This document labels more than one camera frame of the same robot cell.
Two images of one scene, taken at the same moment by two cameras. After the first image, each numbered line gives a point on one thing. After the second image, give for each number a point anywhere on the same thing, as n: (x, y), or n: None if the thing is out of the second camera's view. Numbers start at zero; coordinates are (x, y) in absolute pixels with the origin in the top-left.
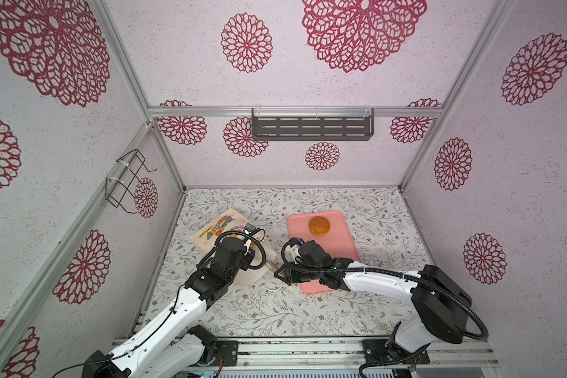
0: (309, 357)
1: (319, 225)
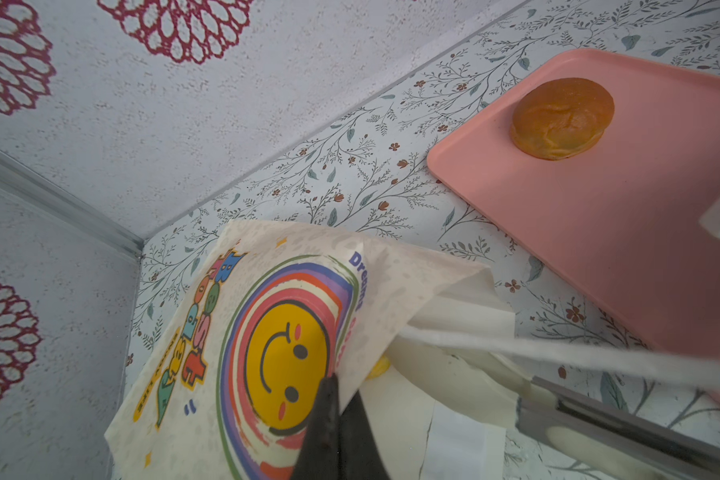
0: None
1: (561, 118)
